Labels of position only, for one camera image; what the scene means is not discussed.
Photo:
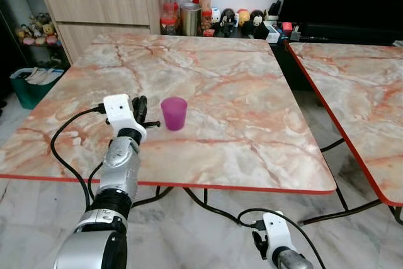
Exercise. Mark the purple plastic cup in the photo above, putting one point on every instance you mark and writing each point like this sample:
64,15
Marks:
174,114

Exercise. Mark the small red box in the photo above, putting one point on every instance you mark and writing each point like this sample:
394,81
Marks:
287,27

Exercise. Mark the orange lid plastic jar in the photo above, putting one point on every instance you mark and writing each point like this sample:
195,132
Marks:
206,0

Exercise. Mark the black and white figurine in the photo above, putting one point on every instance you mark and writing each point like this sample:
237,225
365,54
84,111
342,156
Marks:
257,22

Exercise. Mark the green storage bin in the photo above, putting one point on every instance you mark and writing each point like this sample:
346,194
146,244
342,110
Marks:
28,92

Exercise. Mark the black round figurine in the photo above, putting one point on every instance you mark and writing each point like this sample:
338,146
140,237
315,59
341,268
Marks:
228,22

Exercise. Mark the tall red lid jar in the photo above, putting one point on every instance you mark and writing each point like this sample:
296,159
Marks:
167,11

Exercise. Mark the light wooden drawer cabinet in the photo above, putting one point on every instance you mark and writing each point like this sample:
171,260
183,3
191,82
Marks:
101,14

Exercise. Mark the shelf with plush toys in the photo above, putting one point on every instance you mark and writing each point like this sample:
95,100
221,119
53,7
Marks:
34,33

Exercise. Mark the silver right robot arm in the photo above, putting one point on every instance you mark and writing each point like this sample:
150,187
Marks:
295,261

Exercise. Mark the steel canister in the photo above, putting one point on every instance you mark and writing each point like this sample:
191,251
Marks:
191,20

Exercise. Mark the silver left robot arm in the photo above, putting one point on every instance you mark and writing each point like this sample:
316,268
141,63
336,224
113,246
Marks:
119,168

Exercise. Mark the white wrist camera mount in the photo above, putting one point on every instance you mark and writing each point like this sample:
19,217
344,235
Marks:
118,110
277,234

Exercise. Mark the black metal table legs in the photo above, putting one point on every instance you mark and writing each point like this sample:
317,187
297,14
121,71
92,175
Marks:
343,211
397,214

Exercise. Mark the white small figurine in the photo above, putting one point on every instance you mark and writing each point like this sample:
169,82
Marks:
215,16

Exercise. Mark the small red lid jar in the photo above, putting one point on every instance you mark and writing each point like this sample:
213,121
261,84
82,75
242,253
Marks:
207,20

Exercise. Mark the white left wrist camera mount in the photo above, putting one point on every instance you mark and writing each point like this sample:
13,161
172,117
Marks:
118,110

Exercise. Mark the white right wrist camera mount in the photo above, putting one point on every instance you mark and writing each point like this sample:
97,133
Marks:
277,234

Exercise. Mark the yellow figurine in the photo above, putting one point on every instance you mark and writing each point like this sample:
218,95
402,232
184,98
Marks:
243,17

